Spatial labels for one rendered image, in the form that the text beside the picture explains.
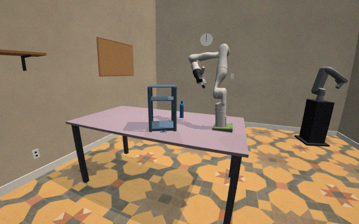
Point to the blue shelving unit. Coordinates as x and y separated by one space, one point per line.
162 126

